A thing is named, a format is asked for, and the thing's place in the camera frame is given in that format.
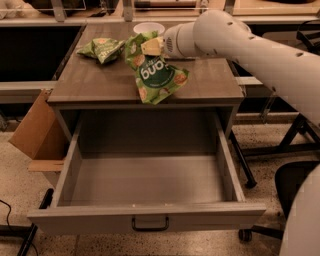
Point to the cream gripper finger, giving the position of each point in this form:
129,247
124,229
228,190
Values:
153,47

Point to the green rice chip bag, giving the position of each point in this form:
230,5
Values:
155,79

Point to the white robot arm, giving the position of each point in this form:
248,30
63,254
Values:
295,76

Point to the crumpled green chip bag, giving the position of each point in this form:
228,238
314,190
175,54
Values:
104,50

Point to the grey wooden cabinet counter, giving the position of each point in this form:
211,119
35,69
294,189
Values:
85,84

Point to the grey open drawer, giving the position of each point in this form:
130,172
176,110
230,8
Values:
124,164

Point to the white bowl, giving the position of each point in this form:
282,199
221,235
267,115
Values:
149,27

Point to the brown cardboard box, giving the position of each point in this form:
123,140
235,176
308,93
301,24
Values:
40,137

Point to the black table leg right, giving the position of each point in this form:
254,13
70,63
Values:
251,182

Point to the black office chair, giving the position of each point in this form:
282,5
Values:
288,180

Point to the black stand leg left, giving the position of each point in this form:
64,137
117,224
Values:
26,233

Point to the black drawer handle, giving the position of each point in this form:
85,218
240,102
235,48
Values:
150,224

